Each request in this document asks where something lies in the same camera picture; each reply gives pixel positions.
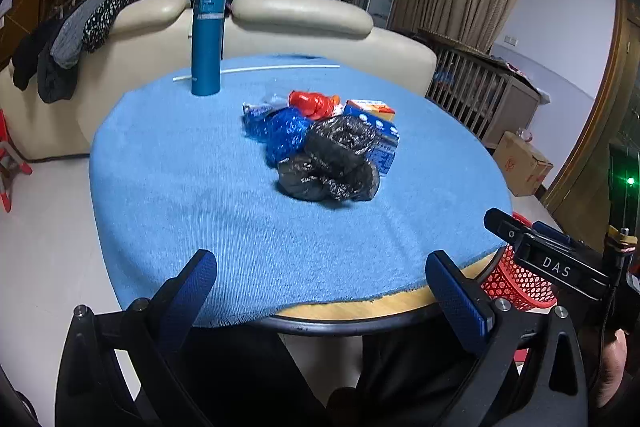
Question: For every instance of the black plastic bag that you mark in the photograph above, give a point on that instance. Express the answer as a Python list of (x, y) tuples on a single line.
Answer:
[(333, 163)]

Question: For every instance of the white air conditioner unit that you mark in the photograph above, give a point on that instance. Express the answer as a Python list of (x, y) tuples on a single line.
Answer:
[(380, 11)]

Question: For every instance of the blue white medicine box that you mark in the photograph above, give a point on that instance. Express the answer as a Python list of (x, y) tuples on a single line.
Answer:
[(383, 152)]

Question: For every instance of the red plastic bag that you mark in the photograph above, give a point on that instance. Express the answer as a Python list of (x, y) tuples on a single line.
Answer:
[(314, 105)]

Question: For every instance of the red folding stool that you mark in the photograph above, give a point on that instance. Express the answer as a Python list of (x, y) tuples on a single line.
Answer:
[(11, 164)]

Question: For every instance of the white thin stick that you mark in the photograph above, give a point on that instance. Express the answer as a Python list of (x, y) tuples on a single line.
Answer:
[(264, 69)]

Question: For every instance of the red mesh trash basket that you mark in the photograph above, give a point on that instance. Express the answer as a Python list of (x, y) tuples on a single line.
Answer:
[(525, 290)]

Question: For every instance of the blue towel table cover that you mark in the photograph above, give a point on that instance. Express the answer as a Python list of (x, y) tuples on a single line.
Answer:
[(171, 173)]

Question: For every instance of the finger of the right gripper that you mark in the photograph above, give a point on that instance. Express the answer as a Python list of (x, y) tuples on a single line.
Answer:
[(506, 227)]

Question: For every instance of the dark clothes on sofa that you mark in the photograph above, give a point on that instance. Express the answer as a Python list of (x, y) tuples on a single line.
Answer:
[(50, 55)]

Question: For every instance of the wooden baby crib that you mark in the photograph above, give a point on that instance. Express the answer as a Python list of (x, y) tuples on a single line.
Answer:
[(480, 91)]

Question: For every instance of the brown cardboard box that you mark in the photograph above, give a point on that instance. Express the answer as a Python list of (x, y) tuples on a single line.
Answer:
[(523, 167)]

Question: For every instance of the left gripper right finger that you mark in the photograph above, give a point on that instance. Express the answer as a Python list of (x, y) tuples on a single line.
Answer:
[(464, 304)]

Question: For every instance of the blue plastic bag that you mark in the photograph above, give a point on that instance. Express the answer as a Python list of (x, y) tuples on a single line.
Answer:
[(281, 130)]

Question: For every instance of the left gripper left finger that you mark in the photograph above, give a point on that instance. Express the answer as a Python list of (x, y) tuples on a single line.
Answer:
[(178, 302)]

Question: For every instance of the blue thermos bottle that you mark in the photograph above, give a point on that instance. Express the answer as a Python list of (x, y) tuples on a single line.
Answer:
[(207, 36)]

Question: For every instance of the red yellow medicine box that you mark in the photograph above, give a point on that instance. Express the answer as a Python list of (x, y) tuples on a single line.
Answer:
[(377, 108)]

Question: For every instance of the person's right hand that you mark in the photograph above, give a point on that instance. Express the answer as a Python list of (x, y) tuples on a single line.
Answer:
[(613, 361)]

